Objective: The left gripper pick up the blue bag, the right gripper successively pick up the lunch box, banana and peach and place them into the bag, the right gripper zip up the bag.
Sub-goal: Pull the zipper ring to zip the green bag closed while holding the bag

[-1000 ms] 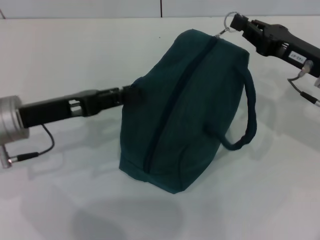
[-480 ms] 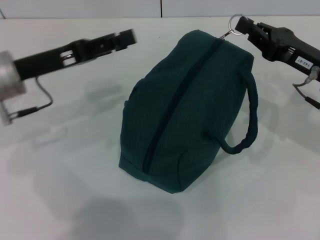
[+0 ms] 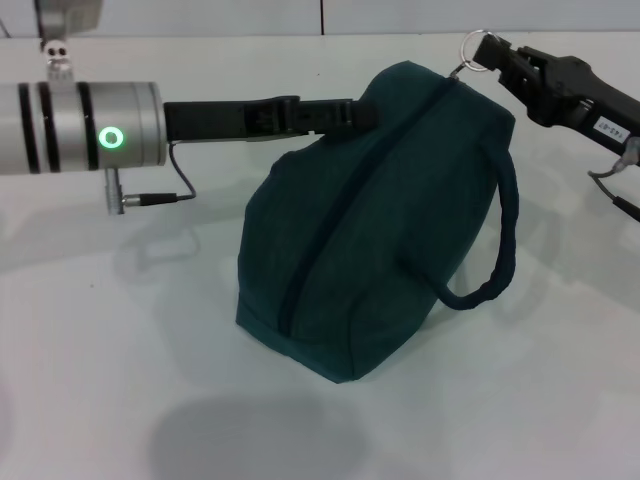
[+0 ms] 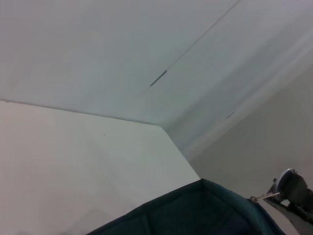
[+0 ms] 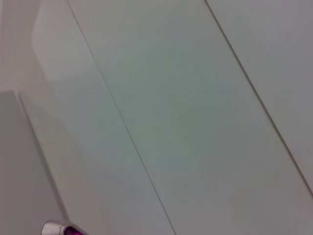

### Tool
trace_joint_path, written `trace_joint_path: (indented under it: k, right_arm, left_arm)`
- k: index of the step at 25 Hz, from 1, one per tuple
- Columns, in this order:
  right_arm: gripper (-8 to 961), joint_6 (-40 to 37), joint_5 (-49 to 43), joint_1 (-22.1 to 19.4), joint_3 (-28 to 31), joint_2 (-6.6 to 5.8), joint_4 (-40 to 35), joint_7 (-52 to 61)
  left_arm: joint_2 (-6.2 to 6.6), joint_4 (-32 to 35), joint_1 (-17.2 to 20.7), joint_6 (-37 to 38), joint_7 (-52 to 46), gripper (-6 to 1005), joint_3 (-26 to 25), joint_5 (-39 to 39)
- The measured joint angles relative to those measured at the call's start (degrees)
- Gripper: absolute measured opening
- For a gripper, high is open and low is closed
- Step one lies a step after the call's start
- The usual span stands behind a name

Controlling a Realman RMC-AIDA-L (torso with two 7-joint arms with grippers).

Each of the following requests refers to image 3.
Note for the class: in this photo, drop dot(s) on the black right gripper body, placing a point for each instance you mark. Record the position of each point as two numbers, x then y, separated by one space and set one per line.
585 100

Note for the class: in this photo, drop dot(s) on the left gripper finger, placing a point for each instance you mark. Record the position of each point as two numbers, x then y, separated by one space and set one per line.
340 115

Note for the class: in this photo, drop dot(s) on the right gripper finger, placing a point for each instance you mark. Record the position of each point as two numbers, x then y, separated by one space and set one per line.
520 90
500 52

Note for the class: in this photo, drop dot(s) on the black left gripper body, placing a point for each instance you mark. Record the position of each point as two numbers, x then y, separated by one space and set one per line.
215 120

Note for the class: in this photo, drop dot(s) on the dark teal insulated lunch bag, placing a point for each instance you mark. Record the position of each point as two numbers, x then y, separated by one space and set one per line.
375 225

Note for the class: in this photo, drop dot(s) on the white and silver left arm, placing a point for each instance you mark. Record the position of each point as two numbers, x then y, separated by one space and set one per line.
65 130

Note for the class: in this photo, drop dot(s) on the right wrist silver connector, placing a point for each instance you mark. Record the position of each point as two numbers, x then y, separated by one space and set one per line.
629 157

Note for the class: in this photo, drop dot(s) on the wrist silver connector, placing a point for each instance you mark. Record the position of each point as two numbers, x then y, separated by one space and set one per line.
114 192
629 157

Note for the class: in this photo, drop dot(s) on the left wrist silver connector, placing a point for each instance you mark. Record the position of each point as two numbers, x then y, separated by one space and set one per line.
114 192

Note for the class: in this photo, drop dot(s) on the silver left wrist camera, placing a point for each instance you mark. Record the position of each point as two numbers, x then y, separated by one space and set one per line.
65 30

